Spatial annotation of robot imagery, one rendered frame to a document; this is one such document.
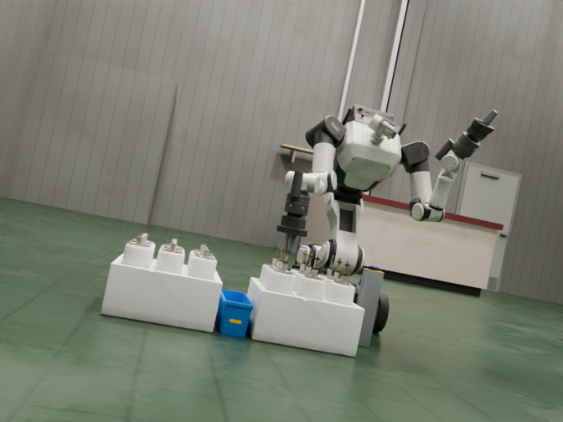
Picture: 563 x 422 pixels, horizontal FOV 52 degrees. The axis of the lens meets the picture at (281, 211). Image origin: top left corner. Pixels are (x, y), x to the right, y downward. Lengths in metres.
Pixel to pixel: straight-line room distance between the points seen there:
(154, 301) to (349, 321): 0.70
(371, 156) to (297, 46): 7.68
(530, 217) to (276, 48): 5.51
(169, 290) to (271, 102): 7.97
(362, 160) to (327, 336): 0.82
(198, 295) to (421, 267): 5.84
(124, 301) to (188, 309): 0.22
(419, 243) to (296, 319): 5.63
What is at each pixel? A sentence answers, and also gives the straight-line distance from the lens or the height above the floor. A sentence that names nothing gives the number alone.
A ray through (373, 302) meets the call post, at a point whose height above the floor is 0.18.
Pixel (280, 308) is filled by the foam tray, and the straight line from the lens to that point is 2.12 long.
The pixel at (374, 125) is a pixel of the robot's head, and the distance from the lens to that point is 2.53.
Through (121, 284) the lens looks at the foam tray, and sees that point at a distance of 2.09.
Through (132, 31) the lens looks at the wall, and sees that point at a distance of 10.00.
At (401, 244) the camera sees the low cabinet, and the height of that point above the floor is 0.48.
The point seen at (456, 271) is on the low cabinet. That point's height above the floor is 0.27.
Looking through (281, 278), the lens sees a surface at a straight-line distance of 2.13.
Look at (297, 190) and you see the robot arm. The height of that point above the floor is 0.56.
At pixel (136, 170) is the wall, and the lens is 9.20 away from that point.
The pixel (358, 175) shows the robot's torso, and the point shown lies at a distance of 2.64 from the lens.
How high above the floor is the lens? 0.43
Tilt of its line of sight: 1 degrees up
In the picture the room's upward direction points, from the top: 11 degrees clockwise
